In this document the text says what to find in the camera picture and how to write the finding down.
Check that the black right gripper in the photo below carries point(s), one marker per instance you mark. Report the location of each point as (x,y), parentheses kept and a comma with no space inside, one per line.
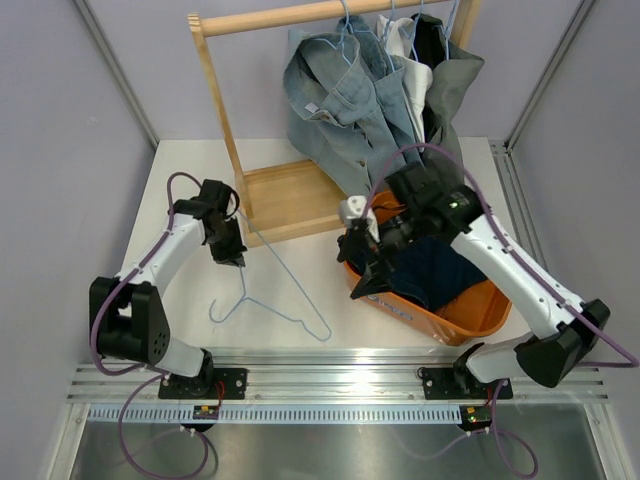
(376,277)

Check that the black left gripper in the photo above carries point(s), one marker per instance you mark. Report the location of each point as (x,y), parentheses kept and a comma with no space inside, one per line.
(233,254)

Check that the dark blue denim skirt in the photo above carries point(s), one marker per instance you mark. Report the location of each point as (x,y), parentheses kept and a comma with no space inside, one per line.
(429,274)

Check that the light blue wire hanger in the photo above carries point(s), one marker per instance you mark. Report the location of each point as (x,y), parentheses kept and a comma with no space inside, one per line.
(270,286)

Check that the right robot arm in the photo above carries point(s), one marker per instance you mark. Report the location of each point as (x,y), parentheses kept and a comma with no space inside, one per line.
(563,327)

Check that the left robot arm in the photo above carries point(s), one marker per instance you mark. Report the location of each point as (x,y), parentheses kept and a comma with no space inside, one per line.
(127,317)

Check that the wooden clothes rack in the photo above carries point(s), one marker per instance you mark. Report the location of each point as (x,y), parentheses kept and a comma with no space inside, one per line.
(295,199)

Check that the orange plastic basket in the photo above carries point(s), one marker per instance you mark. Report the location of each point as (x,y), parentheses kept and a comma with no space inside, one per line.
(478,312)

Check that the light denim jacket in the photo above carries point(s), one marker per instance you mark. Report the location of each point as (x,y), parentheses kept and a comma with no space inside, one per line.
(335,119)

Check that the light blue denim garment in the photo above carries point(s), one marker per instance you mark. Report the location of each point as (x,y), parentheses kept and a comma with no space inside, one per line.
(387,84)

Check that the grey hanging garment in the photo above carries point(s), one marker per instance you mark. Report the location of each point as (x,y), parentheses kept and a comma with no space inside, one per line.
(452,78)

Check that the black hanging garment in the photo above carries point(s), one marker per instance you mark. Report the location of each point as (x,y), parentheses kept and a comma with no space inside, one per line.
(430,42)

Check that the white hanging garment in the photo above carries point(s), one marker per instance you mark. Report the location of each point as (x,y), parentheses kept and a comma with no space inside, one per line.
(398,40)

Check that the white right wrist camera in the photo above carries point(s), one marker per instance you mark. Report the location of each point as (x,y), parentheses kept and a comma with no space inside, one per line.
(356,208)

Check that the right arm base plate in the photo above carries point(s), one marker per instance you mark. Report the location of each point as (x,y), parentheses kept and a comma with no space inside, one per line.
(440,383)

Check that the aluminium mounting rail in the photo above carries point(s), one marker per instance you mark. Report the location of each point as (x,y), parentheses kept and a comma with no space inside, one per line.
(344,388)

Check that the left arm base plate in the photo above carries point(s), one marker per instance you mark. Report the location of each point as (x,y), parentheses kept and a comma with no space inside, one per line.
(230,383)

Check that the aluminium frame post left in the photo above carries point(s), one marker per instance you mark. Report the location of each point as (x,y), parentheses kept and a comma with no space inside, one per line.
(116,71)

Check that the aluminium frame post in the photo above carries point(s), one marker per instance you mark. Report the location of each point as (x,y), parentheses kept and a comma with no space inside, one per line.
(569,36)
(116,71)

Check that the aluminium frame post right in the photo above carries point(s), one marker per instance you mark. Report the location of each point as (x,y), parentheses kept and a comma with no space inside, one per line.
(569,36)

